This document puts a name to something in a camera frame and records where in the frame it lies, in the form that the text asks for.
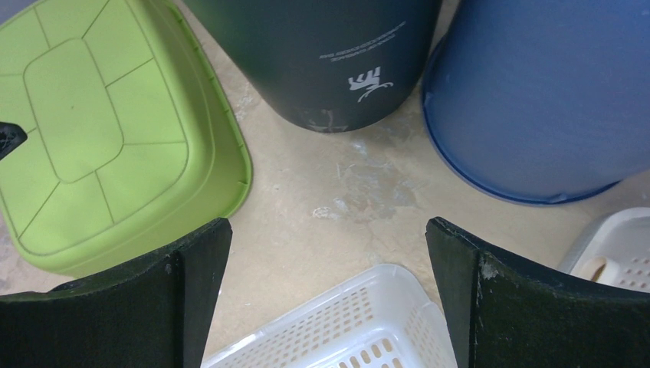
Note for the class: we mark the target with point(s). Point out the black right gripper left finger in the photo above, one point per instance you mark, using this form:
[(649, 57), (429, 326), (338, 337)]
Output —
[(151, 311)]

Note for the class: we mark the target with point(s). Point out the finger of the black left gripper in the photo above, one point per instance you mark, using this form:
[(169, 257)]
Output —
[(12, 136)]

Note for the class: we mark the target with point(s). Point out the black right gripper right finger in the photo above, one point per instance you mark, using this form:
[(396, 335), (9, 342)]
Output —
[(504, 310)]

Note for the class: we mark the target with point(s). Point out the white perforated strainer basket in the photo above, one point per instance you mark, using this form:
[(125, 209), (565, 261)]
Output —
[(380, 318)]

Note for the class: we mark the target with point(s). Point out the green tray with white strainer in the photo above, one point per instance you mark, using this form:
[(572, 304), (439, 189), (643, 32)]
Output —
[(130, 142)]

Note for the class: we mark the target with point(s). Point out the cream plastic laundry basket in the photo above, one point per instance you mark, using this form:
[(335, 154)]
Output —
[(613, 250)]

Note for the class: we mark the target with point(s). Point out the light blue plastic bucket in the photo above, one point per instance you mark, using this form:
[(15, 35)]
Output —
[(542, 102)]

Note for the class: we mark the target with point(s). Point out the dark navy cylindrical bin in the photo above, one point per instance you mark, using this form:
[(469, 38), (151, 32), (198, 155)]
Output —
[(326, 66)]

